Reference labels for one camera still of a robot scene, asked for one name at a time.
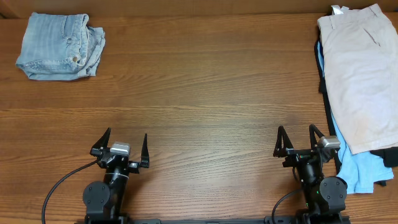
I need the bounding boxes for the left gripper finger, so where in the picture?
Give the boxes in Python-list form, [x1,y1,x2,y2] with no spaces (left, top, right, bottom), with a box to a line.
[141,134,150,168]
[92,128,111,150]

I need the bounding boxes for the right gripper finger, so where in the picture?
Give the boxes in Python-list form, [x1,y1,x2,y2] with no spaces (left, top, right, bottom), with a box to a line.
[273,126,294,157]
[309,124,324,149]

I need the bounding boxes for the beige khaki shorts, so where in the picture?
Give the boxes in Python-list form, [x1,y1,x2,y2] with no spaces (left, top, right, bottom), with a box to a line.
[318,4,397,154]

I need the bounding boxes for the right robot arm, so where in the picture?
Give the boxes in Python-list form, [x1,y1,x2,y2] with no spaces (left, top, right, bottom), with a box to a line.
[271,124,350,224]

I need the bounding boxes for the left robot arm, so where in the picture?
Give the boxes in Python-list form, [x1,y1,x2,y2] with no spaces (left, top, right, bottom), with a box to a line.
[83,128,150,223]

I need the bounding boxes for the light blue garment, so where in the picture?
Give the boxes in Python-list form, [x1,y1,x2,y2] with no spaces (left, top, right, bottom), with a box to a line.
[317,40,394,195]

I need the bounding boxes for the black garment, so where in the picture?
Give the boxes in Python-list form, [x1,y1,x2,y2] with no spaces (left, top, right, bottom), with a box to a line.
[313,39,398,187]

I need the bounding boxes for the folded light blue jeans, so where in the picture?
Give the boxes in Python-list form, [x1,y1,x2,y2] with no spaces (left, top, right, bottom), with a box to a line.
[16,12,106,81]

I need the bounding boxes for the white garment tag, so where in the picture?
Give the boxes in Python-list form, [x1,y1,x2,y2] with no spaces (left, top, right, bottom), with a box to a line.
[331,5,349,15]

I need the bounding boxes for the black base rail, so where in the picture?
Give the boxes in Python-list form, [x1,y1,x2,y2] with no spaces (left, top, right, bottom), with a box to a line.
[74,214,352,224]

